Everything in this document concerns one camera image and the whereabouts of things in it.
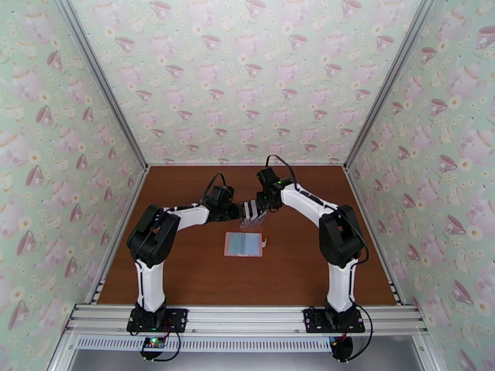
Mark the clear acrylic tiered card stand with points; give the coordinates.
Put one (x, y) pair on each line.
(251, 224)

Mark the teal VIP card with chip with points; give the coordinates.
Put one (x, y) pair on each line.
(238, 244)

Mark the pink card holder wallet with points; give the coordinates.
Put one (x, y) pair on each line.
(253, 246)

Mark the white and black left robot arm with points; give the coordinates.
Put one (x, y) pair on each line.
(151, 285)

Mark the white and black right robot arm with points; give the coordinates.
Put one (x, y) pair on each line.
(340, 285)

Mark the aluminium back edge strip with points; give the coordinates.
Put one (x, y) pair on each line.
(209, 164)

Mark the small circuit board green LED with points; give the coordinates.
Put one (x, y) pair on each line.
(152, 344)

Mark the aluminium table edge rail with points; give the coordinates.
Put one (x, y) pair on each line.
(373, 227)
(128, 211)

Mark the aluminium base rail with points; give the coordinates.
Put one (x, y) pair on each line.
(247, 319)

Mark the aluminium frame post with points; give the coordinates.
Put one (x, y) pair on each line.
(394, 72)
(99, 72)

